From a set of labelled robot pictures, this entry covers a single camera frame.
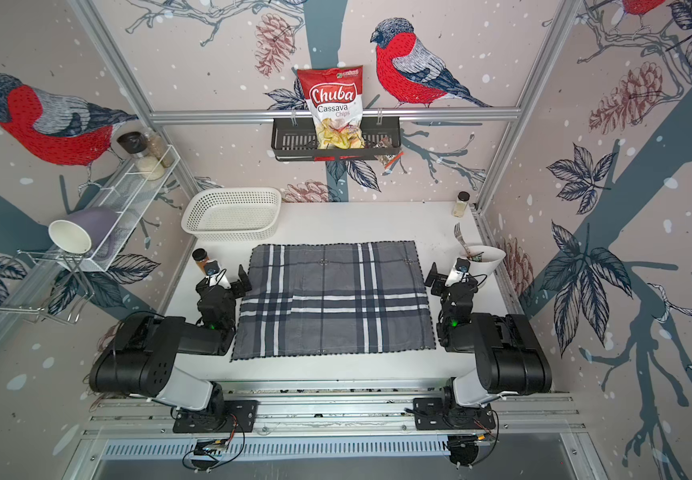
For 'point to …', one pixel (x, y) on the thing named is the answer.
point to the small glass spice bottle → (460, 205)
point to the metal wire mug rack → (56, 284)
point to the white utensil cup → (483, 261)
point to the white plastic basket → (226, 214)
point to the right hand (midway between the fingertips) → (448, 263)
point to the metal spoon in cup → (459, 236)
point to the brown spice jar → (200, 255)
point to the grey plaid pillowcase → (358, 298)
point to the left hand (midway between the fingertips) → (230, 263)
